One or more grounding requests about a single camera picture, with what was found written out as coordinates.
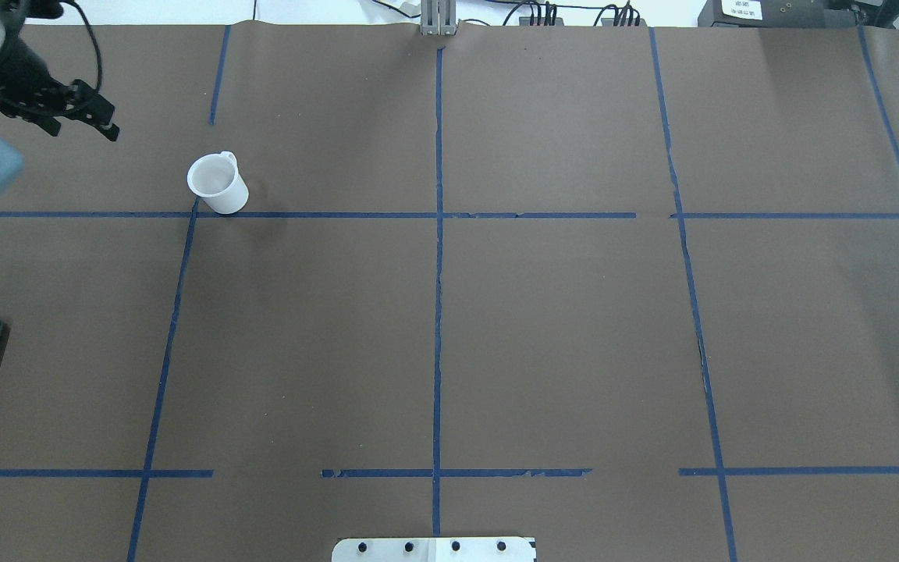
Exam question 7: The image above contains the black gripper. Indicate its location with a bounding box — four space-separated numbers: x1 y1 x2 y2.
0 37 120 142

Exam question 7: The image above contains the white plastic cup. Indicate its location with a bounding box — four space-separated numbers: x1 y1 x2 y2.
186 151 250 215

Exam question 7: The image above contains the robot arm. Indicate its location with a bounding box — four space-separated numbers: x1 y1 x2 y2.
0 1 120 194

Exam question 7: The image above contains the black box with label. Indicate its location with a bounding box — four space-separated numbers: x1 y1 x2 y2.
697 1 858 29

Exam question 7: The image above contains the grey aluminium frame post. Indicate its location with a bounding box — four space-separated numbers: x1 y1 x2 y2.
420 0 459 37

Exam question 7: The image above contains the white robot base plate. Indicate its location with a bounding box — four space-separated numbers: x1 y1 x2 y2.
331 536 538 561

